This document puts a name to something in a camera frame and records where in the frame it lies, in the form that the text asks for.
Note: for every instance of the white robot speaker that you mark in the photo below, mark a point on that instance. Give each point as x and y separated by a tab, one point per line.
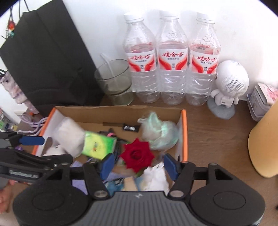
232	80

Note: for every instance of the clear water bottle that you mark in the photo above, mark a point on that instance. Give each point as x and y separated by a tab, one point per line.
203	65
141	65
172	65

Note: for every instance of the iridescent plastic bag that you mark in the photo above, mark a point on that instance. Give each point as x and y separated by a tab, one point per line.
160	134

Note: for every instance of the purple mottled vase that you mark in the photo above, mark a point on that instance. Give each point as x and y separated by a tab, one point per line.
13	87

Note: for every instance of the person's left hand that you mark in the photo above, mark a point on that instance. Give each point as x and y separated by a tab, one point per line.
4	200

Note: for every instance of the red cardboard box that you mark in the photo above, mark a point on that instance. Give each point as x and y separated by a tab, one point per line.
93	115

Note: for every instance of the green tissue pack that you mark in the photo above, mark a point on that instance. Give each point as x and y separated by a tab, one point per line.
97	145

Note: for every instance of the small black packet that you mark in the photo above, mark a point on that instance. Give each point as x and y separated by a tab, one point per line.
130	128

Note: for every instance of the green binder clip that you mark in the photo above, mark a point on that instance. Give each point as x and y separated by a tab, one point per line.
10	33

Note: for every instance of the white tissue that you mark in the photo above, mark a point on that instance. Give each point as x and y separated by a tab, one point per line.
155	178

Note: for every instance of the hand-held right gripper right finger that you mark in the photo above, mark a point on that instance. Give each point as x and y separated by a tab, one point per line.
171	166

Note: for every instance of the glass cup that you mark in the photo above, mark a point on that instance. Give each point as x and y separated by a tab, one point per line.
115	87

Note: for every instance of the purple linen pouch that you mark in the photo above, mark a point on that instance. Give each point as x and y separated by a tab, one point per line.
78	185

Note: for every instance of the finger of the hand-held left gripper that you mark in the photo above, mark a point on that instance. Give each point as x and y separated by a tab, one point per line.
32	158
32	140

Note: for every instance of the clear plastic spoon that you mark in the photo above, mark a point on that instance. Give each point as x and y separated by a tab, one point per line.
108	65

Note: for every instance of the red rose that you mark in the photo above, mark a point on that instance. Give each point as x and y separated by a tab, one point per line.
136	155

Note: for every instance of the yellow thermos jug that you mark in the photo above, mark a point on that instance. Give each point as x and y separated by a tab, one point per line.
265	147

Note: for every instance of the small floral tin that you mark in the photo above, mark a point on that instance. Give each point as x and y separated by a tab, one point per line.
260	102

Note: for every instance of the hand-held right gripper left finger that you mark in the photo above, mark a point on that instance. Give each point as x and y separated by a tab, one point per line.
106	166

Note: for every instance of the white plastic container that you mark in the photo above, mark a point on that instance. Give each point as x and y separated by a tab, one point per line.
69	134

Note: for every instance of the black paper bag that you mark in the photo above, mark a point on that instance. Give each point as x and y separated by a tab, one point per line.
50	54

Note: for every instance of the printed blue packet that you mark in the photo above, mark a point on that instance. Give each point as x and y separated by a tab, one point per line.
130	184

